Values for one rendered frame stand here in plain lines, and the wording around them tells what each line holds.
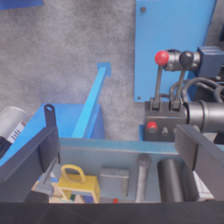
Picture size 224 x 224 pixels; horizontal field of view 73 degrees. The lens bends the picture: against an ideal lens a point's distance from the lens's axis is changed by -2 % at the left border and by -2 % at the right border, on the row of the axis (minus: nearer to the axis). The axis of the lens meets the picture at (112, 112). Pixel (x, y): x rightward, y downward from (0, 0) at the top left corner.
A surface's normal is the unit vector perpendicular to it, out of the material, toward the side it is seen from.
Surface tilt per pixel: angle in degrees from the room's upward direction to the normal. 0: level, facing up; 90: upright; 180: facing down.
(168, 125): 0
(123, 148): 90
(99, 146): 90
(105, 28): 0
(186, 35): 0
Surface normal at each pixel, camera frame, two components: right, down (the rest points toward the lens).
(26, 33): -0.12, 0.65
